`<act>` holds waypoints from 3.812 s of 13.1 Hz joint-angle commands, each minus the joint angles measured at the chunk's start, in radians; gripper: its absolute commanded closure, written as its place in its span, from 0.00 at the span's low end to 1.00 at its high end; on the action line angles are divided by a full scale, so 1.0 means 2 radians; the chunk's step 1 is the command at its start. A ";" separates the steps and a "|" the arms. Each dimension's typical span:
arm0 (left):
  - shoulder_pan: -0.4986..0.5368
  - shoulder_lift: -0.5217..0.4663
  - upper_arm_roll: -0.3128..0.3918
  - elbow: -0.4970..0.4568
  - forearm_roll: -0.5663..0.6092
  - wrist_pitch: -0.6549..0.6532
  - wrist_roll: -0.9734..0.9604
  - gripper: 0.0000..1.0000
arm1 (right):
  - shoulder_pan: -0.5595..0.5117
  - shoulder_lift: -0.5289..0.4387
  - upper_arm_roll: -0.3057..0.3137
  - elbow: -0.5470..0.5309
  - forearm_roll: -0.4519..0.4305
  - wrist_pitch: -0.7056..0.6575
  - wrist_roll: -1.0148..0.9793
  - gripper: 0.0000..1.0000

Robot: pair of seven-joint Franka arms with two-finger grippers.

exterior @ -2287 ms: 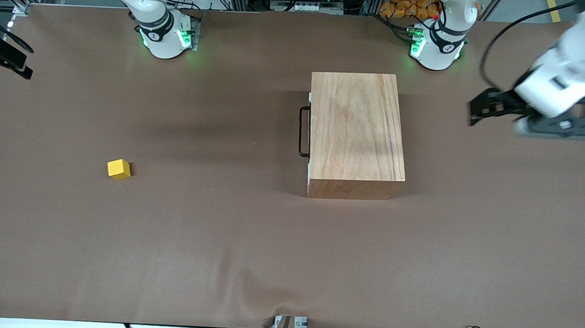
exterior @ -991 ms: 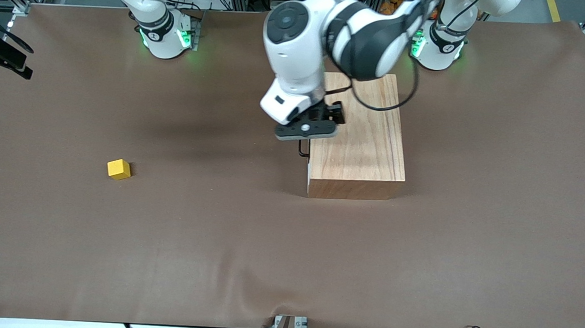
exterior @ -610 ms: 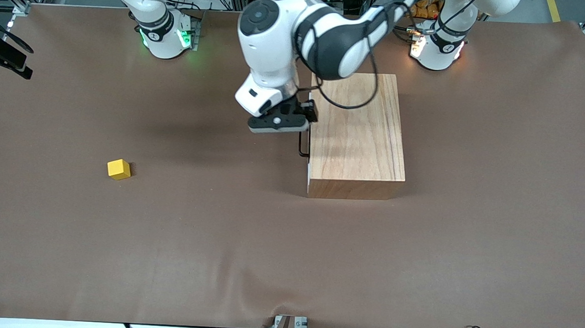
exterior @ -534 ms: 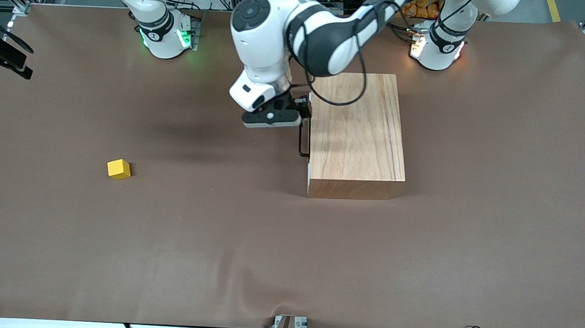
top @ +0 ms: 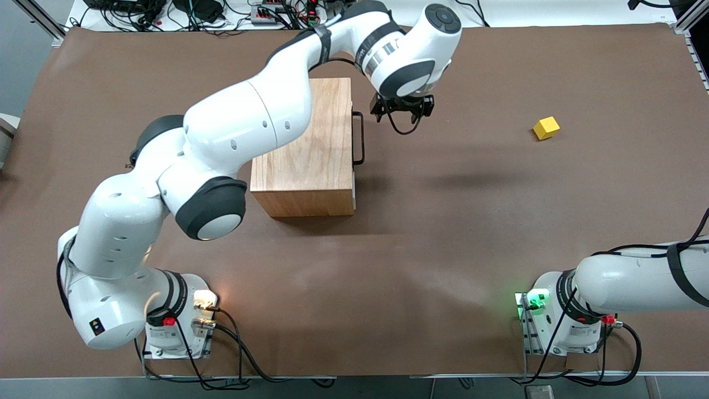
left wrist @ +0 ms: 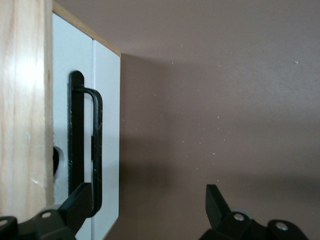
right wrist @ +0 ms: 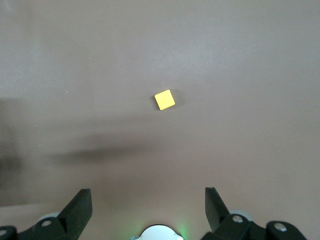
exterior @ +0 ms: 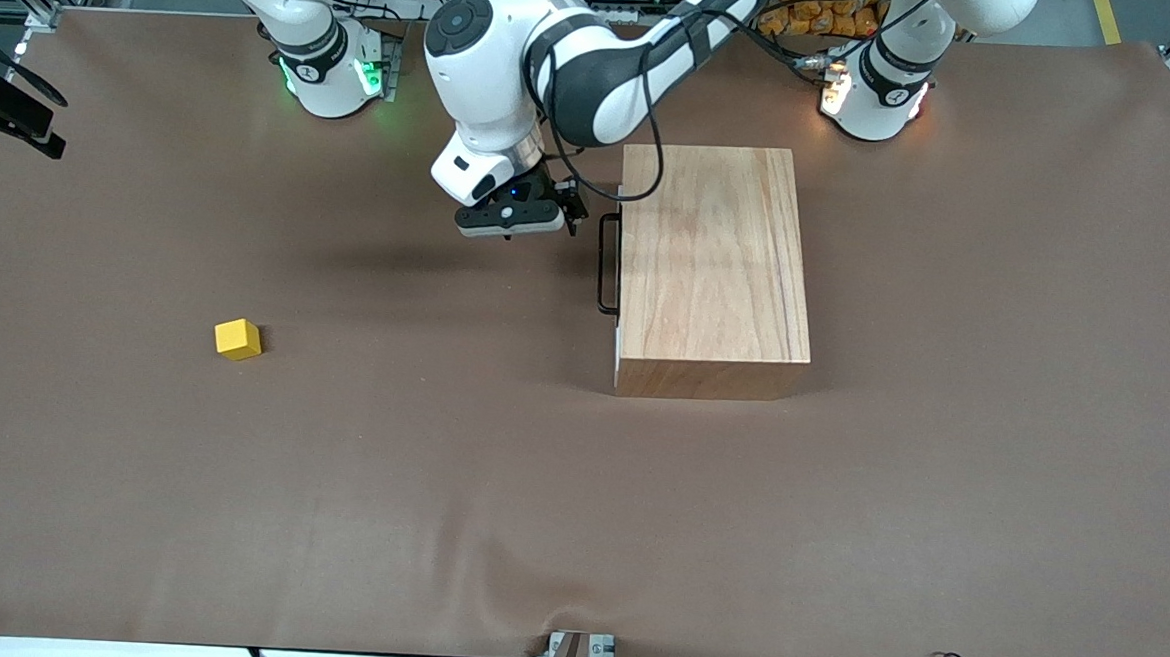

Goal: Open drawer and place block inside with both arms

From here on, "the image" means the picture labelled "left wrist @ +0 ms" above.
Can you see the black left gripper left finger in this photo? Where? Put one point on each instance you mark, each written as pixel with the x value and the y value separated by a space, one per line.
pixel 62 220

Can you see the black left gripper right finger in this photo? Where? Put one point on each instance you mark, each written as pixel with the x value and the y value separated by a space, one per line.
pixel 225 222

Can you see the brown table mat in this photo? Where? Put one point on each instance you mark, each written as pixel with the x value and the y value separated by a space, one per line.
pixel 212 112

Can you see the wooden cabinet box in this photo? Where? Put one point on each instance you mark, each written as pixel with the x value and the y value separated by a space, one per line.
pixel 22 100

